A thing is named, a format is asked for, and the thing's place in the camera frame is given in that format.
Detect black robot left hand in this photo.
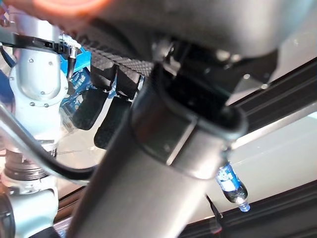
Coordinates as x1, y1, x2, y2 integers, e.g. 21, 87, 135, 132
61, 0, 317, 238

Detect blue plastic shopping basket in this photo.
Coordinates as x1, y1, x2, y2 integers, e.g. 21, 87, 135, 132
59, 46, 144, 132

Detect small cola bottle blue cap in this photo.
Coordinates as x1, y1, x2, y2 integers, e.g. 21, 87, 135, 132
214, 161, 251, 213

